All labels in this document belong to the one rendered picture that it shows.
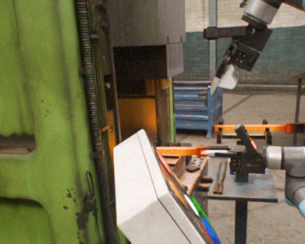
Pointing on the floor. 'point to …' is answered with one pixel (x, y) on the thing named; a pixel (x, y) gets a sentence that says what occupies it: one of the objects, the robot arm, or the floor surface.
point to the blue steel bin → (197, 105)
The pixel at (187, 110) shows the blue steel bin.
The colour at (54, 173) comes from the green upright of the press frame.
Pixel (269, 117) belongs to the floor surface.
